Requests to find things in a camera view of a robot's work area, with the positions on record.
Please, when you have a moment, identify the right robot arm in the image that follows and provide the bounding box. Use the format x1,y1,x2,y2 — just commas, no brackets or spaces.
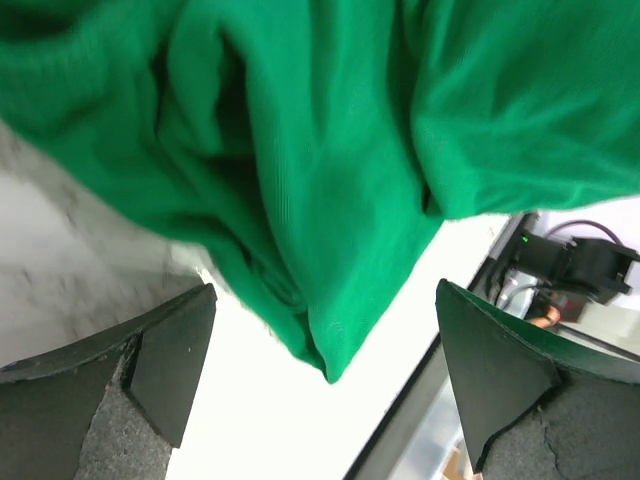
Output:
511,233,639,305

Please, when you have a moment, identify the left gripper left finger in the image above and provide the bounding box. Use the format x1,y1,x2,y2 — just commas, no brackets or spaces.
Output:
1,284,217,480

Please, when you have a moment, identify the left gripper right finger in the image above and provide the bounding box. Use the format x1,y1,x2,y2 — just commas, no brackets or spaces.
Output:
436,280,639,479

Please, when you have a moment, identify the green t shirt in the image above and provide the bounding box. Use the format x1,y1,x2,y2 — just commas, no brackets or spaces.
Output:
1,1,639,382

